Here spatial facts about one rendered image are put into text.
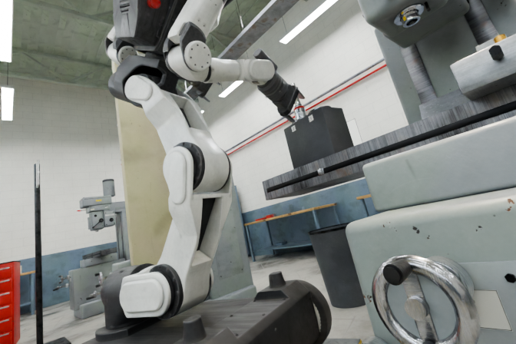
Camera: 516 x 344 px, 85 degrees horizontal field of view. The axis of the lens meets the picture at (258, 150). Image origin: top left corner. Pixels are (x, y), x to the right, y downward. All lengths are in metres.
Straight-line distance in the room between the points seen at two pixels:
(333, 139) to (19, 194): 8.86
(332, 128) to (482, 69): 0.48
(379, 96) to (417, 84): 4.36
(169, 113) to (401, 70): 1.00
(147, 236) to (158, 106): 1.24
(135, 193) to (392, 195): 1.65
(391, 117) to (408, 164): 4.89
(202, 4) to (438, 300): 0.78
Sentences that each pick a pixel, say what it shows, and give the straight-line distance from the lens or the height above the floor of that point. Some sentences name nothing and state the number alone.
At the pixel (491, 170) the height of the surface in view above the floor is 0.80.
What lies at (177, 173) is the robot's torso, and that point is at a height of 0.97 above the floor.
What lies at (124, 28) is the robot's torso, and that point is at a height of 1.46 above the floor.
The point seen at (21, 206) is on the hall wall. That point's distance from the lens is 9.33.
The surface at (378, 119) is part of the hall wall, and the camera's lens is 5.68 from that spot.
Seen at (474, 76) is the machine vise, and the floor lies 0.99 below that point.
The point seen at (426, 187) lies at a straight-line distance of 0.70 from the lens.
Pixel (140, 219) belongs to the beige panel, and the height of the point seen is 0.99.
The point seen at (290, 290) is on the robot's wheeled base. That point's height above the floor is 0.60.
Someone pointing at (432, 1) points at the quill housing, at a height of 1.31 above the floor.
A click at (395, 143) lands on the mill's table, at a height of 0.93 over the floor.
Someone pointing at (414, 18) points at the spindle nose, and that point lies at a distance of 1.06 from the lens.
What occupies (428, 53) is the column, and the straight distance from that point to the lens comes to 1.40.
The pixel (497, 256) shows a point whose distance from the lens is 0.52.
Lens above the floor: 0.80
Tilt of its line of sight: 14 degrees up
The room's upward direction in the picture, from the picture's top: 13 degrees counter-clockwise
